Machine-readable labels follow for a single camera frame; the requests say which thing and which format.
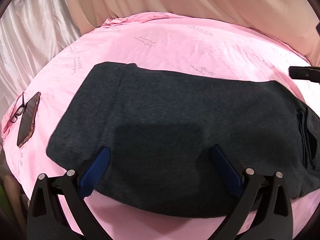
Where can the dark grey pants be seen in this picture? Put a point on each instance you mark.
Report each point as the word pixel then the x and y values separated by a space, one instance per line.
pixel 175 110

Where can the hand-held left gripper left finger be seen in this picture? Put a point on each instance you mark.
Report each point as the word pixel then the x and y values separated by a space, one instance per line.
pixel 96 172

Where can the smartphone with brown case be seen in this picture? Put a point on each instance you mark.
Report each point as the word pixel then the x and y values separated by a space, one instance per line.
pixel 28 120

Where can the pink bed sheet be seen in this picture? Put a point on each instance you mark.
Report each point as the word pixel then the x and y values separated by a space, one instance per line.
pixel 175 42

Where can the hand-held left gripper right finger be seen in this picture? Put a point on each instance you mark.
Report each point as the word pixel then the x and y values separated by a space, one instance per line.
pixel 226 172

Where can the green object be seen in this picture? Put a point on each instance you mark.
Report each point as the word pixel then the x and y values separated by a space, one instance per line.
pixel 4 202

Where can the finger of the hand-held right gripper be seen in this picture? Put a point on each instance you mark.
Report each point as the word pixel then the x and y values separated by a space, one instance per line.
pixel 302 73

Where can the white satin curtain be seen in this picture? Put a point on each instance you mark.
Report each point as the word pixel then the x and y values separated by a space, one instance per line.
pixel 37 30

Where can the black eyeglasses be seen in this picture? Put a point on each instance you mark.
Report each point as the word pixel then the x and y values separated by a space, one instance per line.
pixel 15 116

